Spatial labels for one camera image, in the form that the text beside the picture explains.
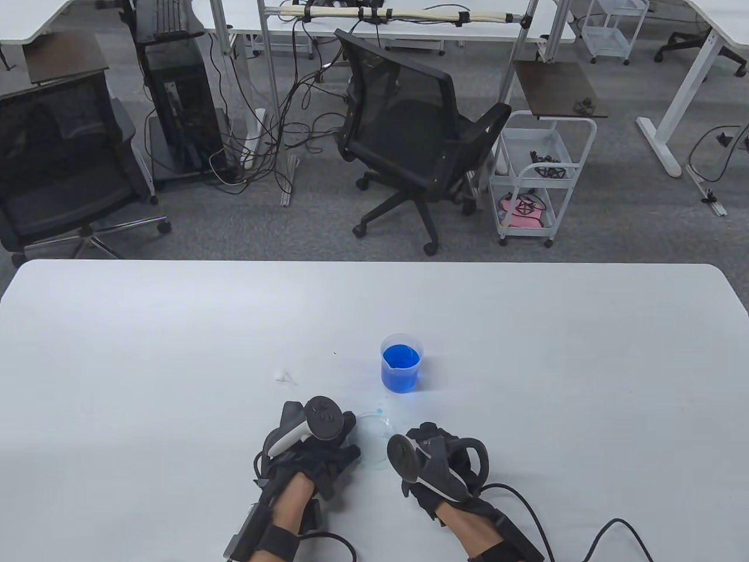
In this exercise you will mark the person's right hand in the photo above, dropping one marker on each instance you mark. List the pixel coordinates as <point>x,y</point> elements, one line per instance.
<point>433,432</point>

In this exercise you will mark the person's left hand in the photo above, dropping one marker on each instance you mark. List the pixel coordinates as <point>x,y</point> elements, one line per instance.
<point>327,465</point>

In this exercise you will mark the clear culture dish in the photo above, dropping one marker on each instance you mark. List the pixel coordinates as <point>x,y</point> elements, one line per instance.
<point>374,433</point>

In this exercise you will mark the beaker of blue dye solution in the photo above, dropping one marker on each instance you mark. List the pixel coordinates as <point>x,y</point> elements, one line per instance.
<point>401,374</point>

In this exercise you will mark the white cotton wad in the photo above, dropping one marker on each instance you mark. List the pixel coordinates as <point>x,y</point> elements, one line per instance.
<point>285,376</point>

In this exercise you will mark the person's right forearm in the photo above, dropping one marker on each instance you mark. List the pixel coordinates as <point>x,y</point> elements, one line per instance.
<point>474,530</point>

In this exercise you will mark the person's left forearm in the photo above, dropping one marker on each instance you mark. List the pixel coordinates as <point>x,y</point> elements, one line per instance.
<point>289,497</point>

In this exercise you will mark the black white VR controller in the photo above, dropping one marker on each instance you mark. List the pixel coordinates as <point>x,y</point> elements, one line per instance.
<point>322,417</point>
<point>404,456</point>

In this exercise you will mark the black glove sensor box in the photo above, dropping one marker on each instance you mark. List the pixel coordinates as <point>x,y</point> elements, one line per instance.
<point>314,515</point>

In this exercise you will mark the pink cloth item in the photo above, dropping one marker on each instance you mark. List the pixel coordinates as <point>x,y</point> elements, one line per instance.
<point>526,219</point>

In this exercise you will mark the white utility cart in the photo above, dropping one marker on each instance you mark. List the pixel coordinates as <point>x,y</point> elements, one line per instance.
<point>526,146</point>
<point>608,35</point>

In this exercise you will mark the black mesh office chair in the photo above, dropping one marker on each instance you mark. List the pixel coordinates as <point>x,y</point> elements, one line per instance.
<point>404,111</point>

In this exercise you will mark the white power strip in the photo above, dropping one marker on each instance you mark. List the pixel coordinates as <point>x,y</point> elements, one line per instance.
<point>253,143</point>

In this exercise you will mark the grey wheeled tower stand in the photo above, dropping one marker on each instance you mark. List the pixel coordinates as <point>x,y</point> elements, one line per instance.
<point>158,152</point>

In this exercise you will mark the small black object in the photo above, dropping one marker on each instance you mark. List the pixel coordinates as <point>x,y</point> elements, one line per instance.
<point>583,105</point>

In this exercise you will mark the brown side table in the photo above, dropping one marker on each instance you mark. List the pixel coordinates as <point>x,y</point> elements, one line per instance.
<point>64,55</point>
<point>556,88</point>

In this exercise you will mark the black computer tower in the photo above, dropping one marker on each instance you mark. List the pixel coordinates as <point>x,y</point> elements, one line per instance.
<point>181,99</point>

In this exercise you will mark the white desk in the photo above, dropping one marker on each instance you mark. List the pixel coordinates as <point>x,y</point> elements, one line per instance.
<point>497,30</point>
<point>731,23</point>
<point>35,17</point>

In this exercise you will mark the black chrome-base office chair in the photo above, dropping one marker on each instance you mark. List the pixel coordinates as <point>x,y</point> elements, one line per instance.
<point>58,146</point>

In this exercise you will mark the black chair base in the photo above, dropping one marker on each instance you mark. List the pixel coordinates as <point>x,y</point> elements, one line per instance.
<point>684,40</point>

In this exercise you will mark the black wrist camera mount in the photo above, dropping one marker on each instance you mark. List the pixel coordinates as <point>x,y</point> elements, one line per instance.
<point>521,538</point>
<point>246,527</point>

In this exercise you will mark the aluminium floor rail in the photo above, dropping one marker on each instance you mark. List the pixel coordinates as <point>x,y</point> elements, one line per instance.
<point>705,190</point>

